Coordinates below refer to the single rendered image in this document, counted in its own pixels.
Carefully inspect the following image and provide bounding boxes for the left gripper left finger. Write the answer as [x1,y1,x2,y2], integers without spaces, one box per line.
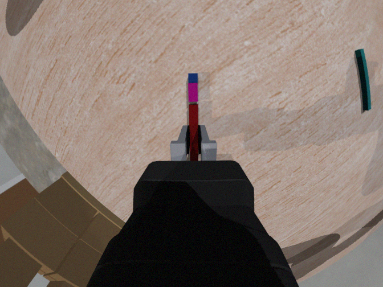
[170,125,190,161]

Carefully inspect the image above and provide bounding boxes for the magenta rectangular block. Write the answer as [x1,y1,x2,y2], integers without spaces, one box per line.
[188,83,198,102]

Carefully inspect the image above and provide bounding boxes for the dark red rod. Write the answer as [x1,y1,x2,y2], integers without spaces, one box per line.
[189,104,198,161]

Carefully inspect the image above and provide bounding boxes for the turquoise rod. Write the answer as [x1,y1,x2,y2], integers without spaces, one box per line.
[355,49,371,110]

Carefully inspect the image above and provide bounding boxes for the small blue block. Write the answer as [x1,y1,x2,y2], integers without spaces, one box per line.
[188,73,198,83]

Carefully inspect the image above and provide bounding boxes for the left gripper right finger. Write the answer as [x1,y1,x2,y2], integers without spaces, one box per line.
[198,125,217,161]

